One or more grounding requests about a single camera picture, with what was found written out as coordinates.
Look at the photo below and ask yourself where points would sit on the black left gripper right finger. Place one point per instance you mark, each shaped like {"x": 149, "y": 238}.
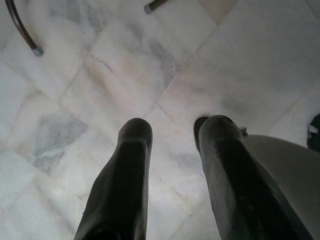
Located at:
{"x": 230, "y": 175}

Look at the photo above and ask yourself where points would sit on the dark curved metal furniture leg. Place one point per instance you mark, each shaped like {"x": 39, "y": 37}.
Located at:
{"x": 19, "y": 25}
{"x": 152, "y": 4}

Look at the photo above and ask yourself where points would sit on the black robot foot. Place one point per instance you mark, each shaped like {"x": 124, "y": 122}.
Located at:
{"x": 314, "y": 132}

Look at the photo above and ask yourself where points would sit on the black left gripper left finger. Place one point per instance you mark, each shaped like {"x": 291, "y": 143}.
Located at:
{"x": 125, "y": 180}

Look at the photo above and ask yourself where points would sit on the grey robot leg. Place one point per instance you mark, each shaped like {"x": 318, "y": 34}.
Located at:
{"x": 287, "y": 170}

